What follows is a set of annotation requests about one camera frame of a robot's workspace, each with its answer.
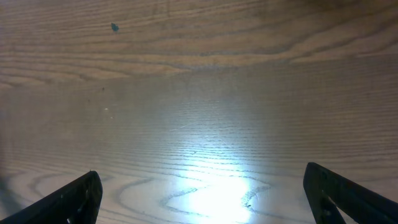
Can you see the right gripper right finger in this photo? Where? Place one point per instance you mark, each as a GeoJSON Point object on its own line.
{"type": "Point", "coordinates": [328, 193]}

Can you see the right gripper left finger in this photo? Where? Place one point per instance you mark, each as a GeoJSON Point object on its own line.
{"type": "Point", "coordinates": [75, 203]}

